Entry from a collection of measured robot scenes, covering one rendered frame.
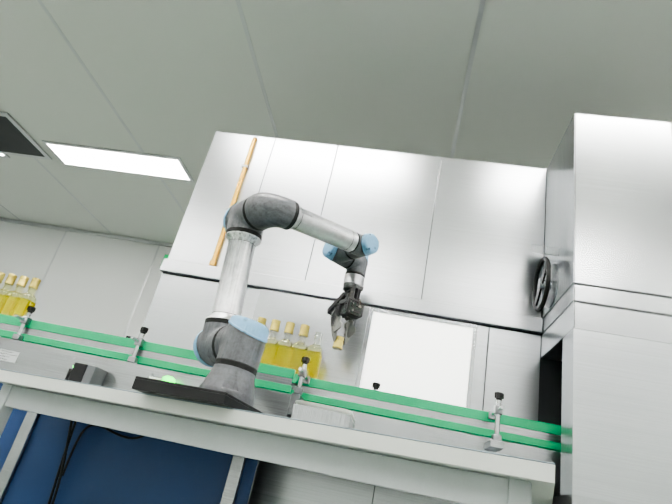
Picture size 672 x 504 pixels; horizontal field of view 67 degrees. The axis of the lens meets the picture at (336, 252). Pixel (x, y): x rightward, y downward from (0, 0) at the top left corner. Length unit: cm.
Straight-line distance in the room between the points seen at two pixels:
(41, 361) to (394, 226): 147
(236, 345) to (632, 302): 126
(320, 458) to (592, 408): 89
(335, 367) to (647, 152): 142
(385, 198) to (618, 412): 126
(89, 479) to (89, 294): 437
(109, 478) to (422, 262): 140
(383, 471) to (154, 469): 92
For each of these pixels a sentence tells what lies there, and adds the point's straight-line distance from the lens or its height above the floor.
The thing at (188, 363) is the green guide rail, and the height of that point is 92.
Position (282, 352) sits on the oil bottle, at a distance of 192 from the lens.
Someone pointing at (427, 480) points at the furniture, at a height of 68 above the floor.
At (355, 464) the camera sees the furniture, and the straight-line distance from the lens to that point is 118.
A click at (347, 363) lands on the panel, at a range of 203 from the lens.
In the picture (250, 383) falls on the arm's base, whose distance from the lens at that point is 138.
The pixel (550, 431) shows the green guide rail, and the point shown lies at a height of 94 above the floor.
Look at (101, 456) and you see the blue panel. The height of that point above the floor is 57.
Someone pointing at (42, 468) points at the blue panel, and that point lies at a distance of 204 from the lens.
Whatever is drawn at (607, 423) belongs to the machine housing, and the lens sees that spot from 177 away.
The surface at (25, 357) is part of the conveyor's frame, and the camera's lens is 216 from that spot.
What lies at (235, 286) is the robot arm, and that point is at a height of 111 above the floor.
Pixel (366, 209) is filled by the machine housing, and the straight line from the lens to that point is 233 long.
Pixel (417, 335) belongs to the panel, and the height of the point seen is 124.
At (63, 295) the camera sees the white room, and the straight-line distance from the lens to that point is 634.
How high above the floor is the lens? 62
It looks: 25 degrees up
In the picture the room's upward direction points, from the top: 13 degrees clockwise
